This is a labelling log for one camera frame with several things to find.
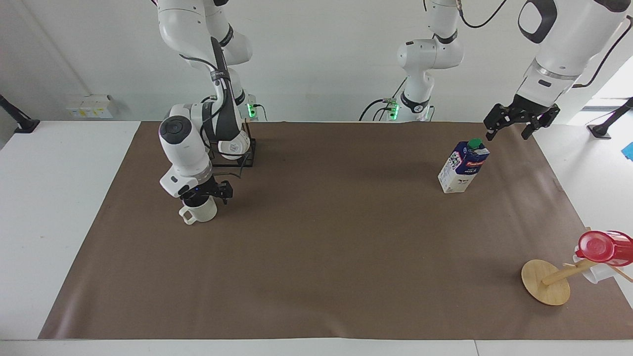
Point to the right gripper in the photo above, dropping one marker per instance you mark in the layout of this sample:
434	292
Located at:
199	194

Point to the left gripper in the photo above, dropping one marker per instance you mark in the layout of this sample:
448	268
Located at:
529	110

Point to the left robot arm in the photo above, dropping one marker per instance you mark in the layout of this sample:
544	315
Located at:
425	54

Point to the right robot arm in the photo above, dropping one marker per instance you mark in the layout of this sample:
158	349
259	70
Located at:
185	148

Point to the milk carton with green cap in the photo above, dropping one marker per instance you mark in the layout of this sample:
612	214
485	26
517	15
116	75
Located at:
462	168

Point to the red plastic cup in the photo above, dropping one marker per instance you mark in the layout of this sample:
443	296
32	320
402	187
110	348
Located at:
601	247

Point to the wooden cup stand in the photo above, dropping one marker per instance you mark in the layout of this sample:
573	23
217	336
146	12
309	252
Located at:
544	282

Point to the white plastic cup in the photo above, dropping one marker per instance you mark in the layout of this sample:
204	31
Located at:
596	274

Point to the black stand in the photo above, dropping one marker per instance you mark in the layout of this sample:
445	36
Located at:
606	126
22	123

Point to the blue object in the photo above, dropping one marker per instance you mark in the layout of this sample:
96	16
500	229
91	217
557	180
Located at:
629	151

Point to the white wall socket box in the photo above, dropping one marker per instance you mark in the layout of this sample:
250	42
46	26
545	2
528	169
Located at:
91	106

